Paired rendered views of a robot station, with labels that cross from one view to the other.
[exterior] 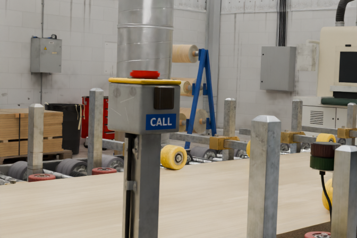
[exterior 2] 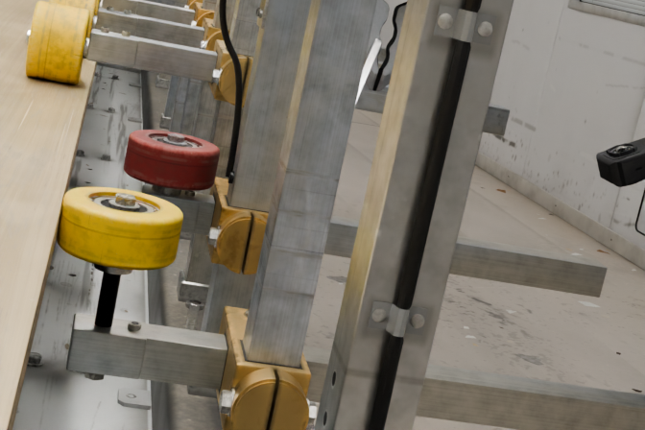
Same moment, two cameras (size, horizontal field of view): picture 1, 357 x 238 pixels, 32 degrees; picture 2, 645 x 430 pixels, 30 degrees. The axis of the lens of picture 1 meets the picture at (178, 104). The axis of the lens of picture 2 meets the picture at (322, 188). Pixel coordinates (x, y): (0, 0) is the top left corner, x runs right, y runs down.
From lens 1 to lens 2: 0.78 m
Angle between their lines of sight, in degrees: 58
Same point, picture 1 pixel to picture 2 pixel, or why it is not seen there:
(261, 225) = (344, 128)
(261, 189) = (356, 35)
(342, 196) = (288, 51)
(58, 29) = not seen: outside the picture
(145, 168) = not seen: outside the picture
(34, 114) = not seen: outside the picture
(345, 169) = not seen: outside the picture
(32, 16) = not seen: outside the picture
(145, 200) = (489, 76)
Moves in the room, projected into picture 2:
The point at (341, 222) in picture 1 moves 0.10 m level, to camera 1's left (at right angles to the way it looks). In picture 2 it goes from (274, 109) to (198, 109)
